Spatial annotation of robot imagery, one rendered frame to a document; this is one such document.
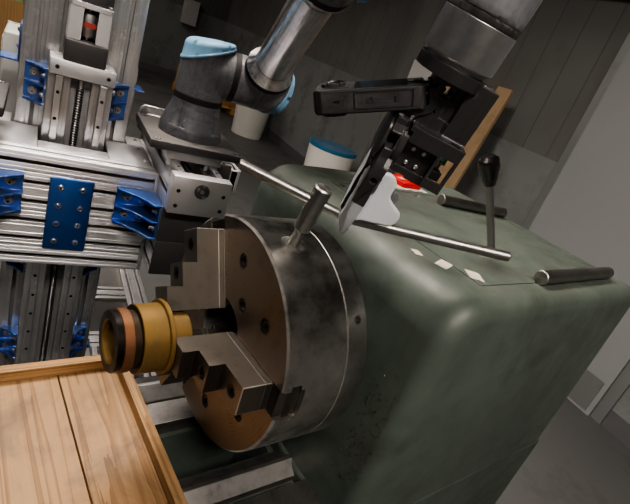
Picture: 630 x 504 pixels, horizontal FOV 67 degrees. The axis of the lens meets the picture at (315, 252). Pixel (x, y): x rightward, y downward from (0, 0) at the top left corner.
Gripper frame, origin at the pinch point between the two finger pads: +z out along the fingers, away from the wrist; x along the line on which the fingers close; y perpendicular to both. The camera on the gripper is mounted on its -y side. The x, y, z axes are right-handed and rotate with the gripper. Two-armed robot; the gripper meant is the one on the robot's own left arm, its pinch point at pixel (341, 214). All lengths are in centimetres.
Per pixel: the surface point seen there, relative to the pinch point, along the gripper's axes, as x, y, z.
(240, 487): -10.4, 5.8, 42.0
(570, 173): 270, 165, 26
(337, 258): 1.4, 2.6, 6.5
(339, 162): 400, 37, 140
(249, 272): -3.2, -6.8, 11.1
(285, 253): -3.0, -4.0, 6.4
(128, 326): -12.1, -16.5, 18.4
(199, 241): 0.1, -14.2, 12.4
